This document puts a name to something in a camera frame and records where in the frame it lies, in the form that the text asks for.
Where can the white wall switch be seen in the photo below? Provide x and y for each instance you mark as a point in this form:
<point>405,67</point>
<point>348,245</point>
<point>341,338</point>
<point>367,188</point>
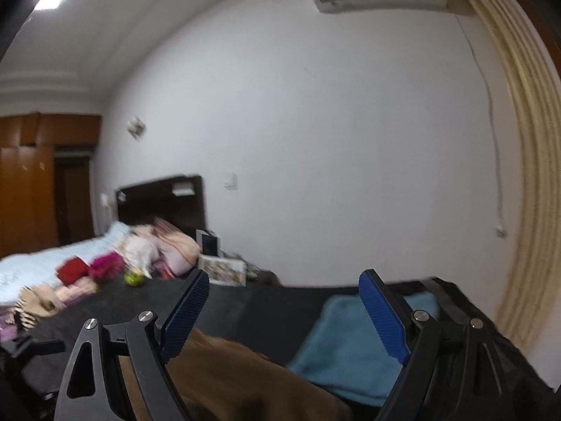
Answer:
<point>230,181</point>

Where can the brown wooden door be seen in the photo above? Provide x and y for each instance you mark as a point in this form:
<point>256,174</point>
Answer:
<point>72,199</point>

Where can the folded teal fleece garment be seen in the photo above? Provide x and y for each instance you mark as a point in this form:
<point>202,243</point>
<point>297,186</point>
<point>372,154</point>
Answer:
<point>344,355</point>

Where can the striped black white garment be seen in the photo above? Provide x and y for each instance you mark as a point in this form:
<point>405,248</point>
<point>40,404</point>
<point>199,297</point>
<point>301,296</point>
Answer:
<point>22,317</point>

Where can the green toy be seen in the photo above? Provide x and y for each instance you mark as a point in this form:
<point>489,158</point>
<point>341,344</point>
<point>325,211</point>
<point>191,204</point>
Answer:
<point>133,279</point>

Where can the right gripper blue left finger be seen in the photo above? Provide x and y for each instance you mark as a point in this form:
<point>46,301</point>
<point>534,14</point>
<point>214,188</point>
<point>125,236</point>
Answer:
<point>179,315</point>

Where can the black satin work cloth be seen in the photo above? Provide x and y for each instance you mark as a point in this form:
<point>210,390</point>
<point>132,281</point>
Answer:
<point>265,316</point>

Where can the beige folded garment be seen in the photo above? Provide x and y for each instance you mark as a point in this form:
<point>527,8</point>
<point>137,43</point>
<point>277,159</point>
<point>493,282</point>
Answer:
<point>40,301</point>

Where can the white bedside lamp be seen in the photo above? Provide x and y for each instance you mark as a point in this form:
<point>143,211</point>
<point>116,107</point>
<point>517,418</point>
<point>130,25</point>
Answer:
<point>107,208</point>

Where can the photo frame collage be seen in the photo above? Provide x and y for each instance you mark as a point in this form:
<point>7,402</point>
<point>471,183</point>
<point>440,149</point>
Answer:
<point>223,271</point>

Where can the white tablet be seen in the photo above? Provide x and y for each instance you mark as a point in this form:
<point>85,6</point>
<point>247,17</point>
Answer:
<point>209,242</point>

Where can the brown fleece sweater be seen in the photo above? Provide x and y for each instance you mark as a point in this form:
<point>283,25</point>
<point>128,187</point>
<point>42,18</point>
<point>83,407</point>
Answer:
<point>220,379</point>

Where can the wall lamp fixture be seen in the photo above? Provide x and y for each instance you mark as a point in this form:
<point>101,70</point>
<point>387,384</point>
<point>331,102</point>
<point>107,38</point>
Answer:
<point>136,128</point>

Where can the white crumpled blanket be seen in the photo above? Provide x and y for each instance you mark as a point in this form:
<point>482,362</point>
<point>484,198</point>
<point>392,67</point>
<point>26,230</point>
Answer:
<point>140,250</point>

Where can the magenta folded garment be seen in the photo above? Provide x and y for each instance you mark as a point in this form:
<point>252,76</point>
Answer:
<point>106,267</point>

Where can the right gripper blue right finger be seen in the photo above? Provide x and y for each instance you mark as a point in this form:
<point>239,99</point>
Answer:
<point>390,314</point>

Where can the white bed sheet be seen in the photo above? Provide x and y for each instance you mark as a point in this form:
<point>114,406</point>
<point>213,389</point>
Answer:
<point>27,270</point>

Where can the pink striped pillow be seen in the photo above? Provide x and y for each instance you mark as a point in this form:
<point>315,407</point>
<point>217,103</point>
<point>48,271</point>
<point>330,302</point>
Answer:
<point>178,252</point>

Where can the dark wooden headboard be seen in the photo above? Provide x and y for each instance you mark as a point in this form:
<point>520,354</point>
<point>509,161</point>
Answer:
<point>178,200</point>

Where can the orange wooden wardrobe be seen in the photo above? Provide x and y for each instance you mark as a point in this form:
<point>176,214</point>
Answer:
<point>28,144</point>

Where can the beige curtain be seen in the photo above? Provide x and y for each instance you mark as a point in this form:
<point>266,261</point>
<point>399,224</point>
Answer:
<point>534,278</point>

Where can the red folded garment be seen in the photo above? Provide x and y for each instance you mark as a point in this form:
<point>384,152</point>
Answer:
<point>72,270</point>

